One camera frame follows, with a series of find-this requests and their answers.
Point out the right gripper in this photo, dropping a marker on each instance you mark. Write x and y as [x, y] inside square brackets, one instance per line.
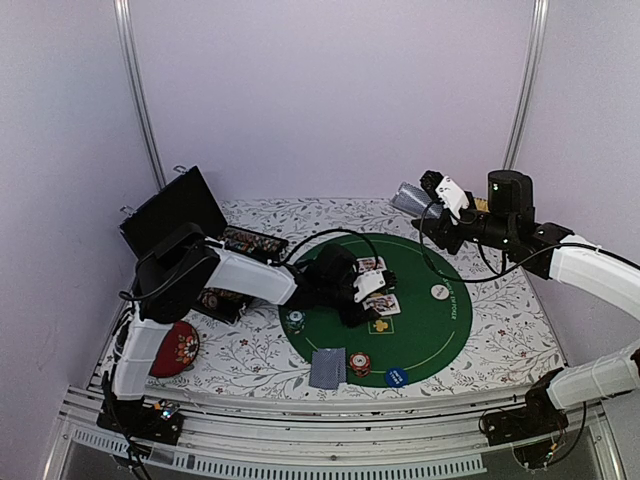
[443, 233]

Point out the woven bamboo tray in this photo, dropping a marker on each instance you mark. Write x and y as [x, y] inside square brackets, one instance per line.
[481, 204]

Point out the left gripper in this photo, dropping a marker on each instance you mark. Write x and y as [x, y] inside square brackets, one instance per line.
[357, 317]

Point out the green chip stack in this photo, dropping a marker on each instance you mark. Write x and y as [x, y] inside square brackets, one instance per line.
[295, 322]

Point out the right metal frame post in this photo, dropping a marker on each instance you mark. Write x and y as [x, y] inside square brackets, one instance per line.
[533, 54]

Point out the grey playing card deck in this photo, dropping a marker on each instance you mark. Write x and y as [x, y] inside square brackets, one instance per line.
[415, 202]

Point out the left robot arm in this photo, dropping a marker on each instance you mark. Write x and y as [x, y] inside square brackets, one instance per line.
[136, 350]

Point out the left metal frame post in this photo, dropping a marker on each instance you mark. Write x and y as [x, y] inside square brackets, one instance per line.
[125, 30]

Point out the red floral plate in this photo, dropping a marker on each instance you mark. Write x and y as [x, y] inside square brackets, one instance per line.
[177, 352]

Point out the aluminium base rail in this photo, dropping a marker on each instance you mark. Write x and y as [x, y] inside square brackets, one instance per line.
[235, 437]

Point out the red five chip stack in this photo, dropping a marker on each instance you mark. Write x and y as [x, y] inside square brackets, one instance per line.
[209, 301]

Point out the white dealer button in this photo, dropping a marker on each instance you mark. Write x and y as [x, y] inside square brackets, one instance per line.
[440, 292]

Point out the blue small blind button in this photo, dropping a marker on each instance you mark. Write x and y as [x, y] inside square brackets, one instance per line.
[396, 377]

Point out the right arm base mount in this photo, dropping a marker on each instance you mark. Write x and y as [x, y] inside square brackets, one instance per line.
[538, 416]

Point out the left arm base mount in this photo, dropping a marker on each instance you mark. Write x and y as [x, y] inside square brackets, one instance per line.
[161, 422]

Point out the dealt cards front edge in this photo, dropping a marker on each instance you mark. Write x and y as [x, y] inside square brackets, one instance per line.
[328, 368]

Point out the green round poker mat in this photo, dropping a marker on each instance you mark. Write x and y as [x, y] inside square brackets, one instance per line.
[423, 339]

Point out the metal frame post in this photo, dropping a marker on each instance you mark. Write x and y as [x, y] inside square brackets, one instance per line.
[533, 54]
[125, 30]

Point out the black poker chip case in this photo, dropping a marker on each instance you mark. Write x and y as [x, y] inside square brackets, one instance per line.
[200, 225]

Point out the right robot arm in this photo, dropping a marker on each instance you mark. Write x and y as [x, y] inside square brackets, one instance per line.
[551, 252]

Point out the king of diamonds card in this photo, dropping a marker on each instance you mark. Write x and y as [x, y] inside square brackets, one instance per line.
[366, 264]

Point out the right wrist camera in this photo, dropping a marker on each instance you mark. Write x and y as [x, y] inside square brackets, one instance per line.
[452, 196]

